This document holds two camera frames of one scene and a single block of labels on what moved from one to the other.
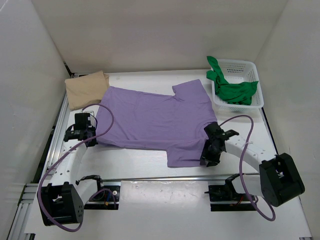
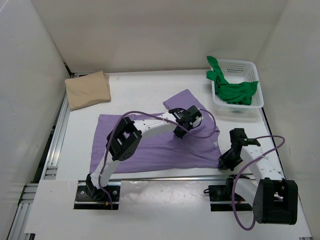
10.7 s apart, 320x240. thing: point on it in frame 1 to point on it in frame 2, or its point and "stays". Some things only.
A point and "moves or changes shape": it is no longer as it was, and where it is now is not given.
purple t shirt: x=176 y=123 moves or changes shape
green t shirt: x=234 y=92 stays
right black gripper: x=210 y=153 to x=228 y=160
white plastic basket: x=237 y=71 stays
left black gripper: x=75 y=134 to x=180 y=130
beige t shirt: x=87 y=89 stays
